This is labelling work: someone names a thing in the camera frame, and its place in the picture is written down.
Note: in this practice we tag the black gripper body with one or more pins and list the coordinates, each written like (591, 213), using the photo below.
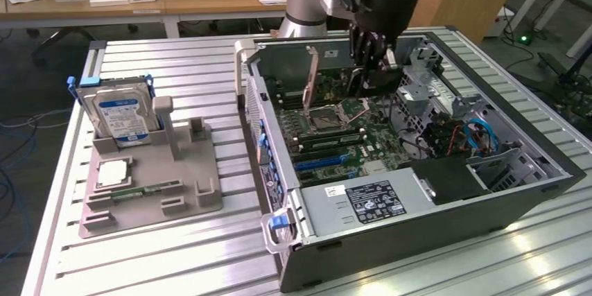
(388, 11)

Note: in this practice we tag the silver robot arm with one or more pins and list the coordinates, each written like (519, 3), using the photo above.
(306, 5)

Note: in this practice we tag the upright copper socket plate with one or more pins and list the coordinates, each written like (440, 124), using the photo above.
(311, 77)

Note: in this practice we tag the metal socket cover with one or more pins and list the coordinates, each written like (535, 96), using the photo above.
(344, 107)

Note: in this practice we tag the CPU socket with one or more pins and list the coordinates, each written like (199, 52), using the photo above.
(326, 119)

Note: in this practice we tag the green motherboard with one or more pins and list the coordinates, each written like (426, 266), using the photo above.
(384, 143)

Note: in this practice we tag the black RAM stick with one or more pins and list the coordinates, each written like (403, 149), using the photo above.
(332, 140)

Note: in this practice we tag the black device green light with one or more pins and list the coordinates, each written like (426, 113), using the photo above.
(524, 39)

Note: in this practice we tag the silver chipset heatsink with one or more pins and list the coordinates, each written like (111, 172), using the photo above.
(379, 167)

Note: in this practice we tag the blue expansion slot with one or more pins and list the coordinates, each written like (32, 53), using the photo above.
(324, 162)

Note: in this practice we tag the black plastic shroud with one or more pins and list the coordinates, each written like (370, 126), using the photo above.
(451, 178)

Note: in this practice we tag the silver power supply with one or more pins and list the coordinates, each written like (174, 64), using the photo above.
(370, 199)

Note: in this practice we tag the grey metal disk bay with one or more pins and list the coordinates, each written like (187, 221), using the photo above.
(508, 171)

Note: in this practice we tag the grey parts rack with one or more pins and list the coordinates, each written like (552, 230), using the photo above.
(184, 178)

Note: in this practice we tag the blue case latch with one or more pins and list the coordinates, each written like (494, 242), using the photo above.
(276, 223)

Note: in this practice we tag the hard disk blue caddy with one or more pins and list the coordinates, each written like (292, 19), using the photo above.
(120, 115)

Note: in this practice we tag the open black PC case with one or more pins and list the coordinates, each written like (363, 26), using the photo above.
(416, 247)

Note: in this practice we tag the green RAM stick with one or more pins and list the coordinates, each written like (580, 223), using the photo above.
(143, 191)

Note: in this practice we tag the silver CPU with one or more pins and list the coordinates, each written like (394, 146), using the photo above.
(114, 173)

